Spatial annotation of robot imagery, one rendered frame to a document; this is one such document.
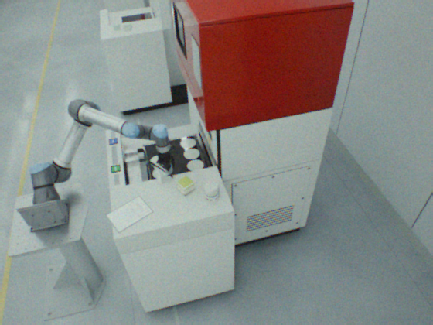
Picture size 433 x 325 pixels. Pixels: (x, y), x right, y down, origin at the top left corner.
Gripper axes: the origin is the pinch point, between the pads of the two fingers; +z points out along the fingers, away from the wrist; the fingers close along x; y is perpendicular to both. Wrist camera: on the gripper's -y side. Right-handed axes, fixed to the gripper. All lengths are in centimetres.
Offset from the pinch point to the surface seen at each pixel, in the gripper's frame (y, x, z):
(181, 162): -10.7, 3.8, 1.3
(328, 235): -42, 108, 91
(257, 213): -20, 52, 50
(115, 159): 1.0, -34.4, -4.4
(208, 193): 21.6, 30.7, -13.0
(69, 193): 24, -59, 9
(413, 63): -105, 142, -31
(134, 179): 7.7, -20.4, 3.3
